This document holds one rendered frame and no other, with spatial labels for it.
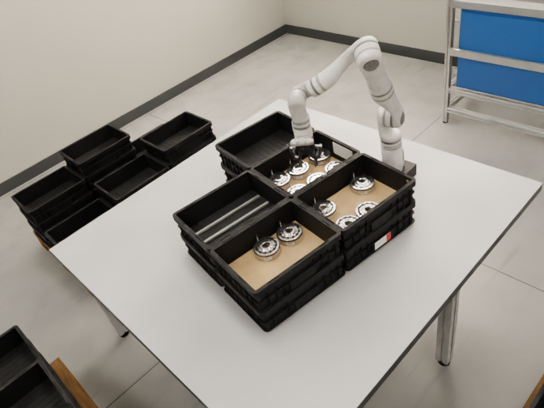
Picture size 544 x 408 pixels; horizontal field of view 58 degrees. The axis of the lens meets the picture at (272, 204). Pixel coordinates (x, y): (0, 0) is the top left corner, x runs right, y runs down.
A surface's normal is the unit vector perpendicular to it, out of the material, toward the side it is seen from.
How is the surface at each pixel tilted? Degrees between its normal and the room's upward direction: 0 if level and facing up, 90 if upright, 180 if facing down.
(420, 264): 0
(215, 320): 0
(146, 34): 90
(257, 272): 0
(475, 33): 90
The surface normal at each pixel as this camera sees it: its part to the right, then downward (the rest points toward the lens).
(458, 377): -0.18, -0.76
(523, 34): -0.69, 0.55
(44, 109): 0.70, 0.36
